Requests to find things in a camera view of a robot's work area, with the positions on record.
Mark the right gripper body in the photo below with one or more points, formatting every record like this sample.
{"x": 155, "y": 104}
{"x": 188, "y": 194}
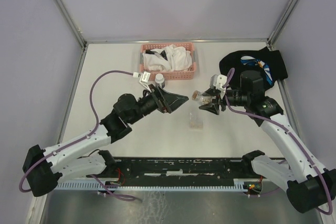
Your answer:
{"x": 219, "y": 100}

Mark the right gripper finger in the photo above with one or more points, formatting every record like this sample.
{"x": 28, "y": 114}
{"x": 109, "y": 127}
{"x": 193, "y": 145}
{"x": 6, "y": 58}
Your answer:
{"x": 211, "y": 92}
{"x": 210, "y": 107}

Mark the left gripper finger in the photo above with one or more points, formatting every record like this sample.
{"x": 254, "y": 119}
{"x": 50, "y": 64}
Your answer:
{"x": 173, "y": 105}
{"x": 172, "y": 99}

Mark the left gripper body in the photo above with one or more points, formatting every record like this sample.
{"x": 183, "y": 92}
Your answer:
{"x": 161, "y": 104}

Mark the clear pill bottle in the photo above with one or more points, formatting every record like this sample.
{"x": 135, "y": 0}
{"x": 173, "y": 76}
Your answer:
{"x": 201, "y": 98}

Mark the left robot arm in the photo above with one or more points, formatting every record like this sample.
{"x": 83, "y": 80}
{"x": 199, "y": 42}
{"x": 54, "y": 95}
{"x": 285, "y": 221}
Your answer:
{"x": 45, "y": 168}

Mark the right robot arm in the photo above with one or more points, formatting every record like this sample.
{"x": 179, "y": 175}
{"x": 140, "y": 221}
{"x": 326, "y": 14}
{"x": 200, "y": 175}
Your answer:
{"x": 307, "y": 183}

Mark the white capped pill bottle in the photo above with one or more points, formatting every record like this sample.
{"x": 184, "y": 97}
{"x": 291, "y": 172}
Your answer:
{"x": 159, "y": 80}

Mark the pink plastic basket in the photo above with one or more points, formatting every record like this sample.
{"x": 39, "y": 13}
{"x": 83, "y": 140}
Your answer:
{"x": 175, "y": 75}

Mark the white cloth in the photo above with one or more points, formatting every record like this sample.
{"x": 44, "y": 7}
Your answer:
{"x": 167, "y": 59}

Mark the black garment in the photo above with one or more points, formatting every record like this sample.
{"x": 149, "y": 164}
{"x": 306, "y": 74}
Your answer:
{"x": 269, "y": 64}

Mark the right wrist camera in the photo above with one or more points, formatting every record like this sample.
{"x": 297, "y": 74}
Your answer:
{"x": 219, "y": 83}

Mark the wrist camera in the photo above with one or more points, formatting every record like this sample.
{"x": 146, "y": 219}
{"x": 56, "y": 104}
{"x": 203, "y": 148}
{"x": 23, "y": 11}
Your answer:
{"x": 143, "y": 79}
{"x": 219, "y": 83}

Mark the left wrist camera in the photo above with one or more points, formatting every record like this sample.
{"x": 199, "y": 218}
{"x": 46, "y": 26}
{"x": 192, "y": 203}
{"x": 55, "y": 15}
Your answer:
{"x": 143, "y": 79}

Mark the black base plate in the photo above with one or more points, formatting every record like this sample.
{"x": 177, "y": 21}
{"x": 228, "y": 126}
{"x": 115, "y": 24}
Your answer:
{"x": 146, "y": 171}

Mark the white cable duct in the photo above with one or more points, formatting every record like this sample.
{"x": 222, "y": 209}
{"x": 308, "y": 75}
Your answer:
{"x": 91, "y": 184}

